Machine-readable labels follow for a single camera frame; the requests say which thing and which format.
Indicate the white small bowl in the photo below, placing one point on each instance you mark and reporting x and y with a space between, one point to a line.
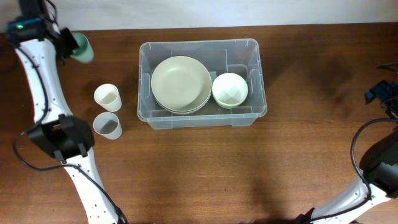
230 88

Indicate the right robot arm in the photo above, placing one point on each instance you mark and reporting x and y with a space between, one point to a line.
376 182

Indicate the beige bowl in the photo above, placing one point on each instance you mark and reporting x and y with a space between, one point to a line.
181 83

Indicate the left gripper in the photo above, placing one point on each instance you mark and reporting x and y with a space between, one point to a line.
73 43

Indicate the mint green cup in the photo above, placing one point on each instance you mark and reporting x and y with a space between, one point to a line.
84 53

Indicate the white label in container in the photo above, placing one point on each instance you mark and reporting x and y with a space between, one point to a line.
213 76

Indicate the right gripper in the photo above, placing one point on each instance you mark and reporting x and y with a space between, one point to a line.
382 91

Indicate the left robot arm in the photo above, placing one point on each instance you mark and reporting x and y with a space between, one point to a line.
40 44

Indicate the yellow small bowl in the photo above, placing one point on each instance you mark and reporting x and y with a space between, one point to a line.
228 104

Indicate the cream bowl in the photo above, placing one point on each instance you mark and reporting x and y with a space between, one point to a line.
182 112

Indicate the mint green small bowl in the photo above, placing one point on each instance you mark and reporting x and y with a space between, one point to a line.
227 106

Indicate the clear plastic storage container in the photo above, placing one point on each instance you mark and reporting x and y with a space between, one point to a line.
240 56

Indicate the cream white cup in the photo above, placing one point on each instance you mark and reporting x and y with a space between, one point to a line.
107 96

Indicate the grey cup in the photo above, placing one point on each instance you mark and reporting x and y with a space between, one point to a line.
107 124

